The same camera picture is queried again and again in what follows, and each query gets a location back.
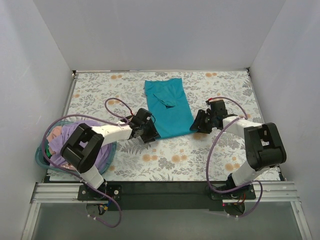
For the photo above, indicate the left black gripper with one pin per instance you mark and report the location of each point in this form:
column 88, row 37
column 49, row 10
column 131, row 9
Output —
column 151, row 130

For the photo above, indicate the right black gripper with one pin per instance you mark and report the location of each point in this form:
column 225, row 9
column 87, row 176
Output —
column 201, row 122

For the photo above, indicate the teal t shirt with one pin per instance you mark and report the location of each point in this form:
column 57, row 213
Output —
column 167, row 101

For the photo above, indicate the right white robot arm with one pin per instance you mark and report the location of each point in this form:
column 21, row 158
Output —
column 264, row 148

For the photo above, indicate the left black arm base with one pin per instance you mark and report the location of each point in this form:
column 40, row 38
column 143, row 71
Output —
column 96, row 203

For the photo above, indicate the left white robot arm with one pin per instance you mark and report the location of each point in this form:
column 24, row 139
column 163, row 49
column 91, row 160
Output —
column 82, row 147

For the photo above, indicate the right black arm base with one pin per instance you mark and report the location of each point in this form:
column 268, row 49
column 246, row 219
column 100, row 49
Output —
column 233, row 203

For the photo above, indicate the floral patterned table mat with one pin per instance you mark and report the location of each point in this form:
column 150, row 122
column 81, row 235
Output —
column 108, row 95

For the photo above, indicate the pink garment in basket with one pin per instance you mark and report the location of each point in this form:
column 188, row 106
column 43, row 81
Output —
column 55, row 137

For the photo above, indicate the lavender t shirt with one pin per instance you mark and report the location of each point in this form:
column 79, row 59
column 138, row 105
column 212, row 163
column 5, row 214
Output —
column 105, row 152

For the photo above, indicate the clear blue plastic basket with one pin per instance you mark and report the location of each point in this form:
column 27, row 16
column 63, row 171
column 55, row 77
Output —
column 40, row 157

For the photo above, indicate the green black garment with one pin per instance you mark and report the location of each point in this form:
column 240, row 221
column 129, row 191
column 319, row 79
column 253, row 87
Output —
column 48, row 154

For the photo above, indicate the aluminium frame rail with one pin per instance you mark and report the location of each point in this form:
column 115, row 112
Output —
column 52, row 193

